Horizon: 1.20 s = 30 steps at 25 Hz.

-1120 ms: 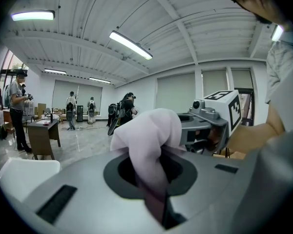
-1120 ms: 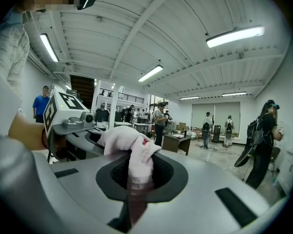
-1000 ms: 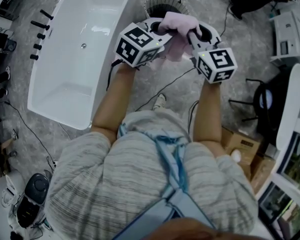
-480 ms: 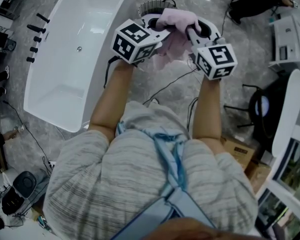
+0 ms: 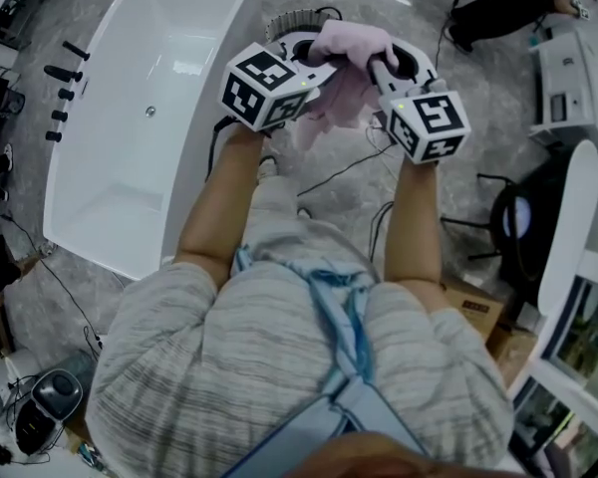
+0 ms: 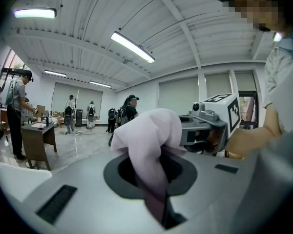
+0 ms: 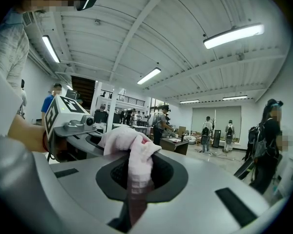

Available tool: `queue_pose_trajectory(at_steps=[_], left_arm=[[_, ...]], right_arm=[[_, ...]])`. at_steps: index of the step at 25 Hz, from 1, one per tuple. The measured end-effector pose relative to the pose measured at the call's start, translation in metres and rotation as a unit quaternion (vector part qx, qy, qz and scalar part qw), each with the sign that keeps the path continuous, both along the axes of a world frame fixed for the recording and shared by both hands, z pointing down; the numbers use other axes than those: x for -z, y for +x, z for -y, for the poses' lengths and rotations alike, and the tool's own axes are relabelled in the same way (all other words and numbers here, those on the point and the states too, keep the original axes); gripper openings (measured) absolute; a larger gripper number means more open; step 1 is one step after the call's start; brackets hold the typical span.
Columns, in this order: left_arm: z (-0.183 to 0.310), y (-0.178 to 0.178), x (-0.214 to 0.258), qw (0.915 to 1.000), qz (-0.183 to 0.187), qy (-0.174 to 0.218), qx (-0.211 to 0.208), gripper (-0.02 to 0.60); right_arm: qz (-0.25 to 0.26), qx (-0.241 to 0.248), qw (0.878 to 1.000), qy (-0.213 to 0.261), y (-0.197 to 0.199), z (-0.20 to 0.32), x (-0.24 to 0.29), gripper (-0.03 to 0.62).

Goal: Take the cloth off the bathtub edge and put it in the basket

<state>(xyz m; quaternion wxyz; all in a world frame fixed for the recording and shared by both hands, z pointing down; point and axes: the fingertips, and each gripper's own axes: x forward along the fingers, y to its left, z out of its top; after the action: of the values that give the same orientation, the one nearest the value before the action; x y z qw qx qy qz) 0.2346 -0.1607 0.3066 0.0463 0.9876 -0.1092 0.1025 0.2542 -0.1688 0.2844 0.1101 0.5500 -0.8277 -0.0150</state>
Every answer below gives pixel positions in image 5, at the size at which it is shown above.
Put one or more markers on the light blue chest harness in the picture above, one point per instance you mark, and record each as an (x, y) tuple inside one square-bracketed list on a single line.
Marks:
[(339, 316)]

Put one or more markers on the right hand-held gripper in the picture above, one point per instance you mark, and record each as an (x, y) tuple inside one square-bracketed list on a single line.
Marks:
[(428, 122)]

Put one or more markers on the person's face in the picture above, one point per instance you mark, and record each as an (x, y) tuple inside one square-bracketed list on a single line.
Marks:
[(388, 458)]

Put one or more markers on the pink cloth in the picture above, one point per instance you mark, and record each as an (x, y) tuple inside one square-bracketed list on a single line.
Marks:
[(349, 92)]

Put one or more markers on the white oval tabletop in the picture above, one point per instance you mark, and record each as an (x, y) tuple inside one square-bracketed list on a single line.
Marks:
[(570, 227)]

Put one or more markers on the labelled cardboard box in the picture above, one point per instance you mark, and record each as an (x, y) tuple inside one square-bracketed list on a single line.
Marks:
[(473, 307)]

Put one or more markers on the white bathtub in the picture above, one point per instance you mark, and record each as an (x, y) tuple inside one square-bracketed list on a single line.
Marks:
[(144, 68)]

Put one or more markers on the person's left forearm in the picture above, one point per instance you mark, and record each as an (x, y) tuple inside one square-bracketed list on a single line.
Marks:
[(214, 207)]

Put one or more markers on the woven laundry basket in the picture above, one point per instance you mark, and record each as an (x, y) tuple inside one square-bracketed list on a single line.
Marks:
[(284, 20)]

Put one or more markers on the white window frame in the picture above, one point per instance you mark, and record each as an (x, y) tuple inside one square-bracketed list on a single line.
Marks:
[(558, 366)]

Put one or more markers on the plain cardboard box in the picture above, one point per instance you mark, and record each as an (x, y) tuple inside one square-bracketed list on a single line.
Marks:
[(513, 351)]

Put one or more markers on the short black faucet knob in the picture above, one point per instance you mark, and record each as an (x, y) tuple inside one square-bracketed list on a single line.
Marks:
[(66, 94), (60, 116), (53, 136)]

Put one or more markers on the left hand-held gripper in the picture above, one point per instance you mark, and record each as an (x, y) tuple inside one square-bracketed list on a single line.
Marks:
[(259, 87)]

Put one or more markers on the white appliance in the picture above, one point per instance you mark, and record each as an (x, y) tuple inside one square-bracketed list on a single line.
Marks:
[(568, 82)]

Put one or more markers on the person's grey striped shirt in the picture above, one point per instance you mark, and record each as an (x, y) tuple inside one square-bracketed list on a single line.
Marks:
[(229, 366)]

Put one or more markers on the person's light grey trousers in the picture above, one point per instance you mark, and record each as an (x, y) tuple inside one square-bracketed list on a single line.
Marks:
[(279, 207)]

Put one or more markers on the person's right forearm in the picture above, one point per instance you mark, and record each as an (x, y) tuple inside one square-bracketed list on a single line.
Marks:
[(411, 227)]

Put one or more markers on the person's right shoe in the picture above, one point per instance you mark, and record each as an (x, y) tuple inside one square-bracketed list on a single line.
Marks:
[(304, 212)]

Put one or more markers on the tall black tub faucet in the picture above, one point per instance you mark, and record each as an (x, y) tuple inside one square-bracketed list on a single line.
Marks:
[(77, 51), (62, 72)]

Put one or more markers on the person's shoe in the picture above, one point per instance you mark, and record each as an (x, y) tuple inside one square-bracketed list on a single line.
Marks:
[(304, 212), (267, 167)]

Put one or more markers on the person's left shoe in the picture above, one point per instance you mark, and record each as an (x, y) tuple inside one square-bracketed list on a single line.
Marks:
[(267, 167)]

